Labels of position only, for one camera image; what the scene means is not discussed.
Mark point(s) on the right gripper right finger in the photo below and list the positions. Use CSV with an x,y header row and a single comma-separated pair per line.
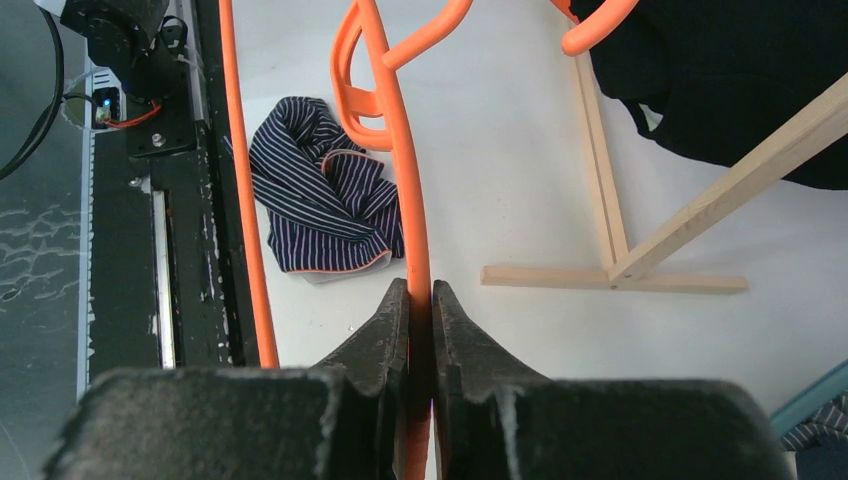
x,y
498,418

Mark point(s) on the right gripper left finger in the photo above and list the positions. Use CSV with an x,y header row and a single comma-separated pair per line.
x,y
342,418

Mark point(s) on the navy striped underwear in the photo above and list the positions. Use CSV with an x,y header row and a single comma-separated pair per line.
x,y
332,213

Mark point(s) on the orange hanger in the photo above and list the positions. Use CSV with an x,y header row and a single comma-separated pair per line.
x,y
364,74

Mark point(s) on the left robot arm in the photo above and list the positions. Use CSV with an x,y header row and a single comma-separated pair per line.
x,y
137,40

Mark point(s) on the navy underwear in basket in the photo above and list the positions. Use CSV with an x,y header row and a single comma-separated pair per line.
x,y
817,447

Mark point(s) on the black white-banded underwear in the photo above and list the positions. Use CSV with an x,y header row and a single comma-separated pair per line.
x,y
710,80

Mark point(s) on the wooden clothes rack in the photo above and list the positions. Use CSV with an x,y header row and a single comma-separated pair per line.
x,y
567,188

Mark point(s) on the teal plastic basket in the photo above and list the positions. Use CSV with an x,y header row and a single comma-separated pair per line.
x,y
809,400

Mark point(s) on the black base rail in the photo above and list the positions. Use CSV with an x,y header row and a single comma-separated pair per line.
x,y
166,277

